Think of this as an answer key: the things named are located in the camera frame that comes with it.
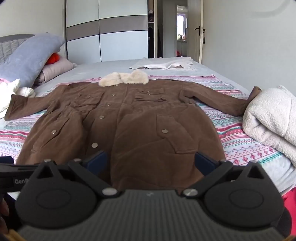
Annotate red cloth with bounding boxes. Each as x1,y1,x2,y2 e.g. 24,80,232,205
281,190,296,223

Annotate brown coat with fur collar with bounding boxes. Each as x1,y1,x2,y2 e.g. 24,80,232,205
5,71,262,193

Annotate white flat cloth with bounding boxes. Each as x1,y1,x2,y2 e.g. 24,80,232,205
129,57,194,70

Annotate grey garment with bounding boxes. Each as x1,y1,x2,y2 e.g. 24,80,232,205
0,57,296,200

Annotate patterned knit sweater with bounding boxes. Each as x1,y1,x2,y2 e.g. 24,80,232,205
0,74,285,166

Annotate white fleece blanket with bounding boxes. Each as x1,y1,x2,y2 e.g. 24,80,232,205
242,85,296,167

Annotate white and grey wardrobe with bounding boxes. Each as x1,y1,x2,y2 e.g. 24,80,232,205
63,0,158,64

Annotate pink pillow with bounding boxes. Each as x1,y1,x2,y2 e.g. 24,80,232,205
35,57,74,84

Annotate blue-grey pillow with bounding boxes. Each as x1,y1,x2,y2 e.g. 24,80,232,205
0,32,66,81

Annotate red plush item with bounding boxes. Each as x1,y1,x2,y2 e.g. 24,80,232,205
45,53,60,65

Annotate grey quilted headboard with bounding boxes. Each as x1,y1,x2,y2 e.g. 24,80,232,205
0,34,35,64

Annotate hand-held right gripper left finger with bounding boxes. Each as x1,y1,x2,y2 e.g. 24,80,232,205
35,151,119,198

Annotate person's left hand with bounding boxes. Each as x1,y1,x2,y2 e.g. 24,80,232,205
0,199,10,232

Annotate white room door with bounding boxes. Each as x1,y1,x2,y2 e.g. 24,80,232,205
187,0,204,64

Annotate window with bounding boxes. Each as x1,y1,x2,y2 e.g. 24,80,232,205
177,13,185,40

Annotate white knitted garment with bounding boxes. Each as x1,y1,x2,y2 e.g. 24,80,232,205
0,78,36,120

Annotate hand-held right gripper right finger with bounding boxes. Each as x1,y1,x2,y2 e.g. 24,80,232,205
180,152,264,198

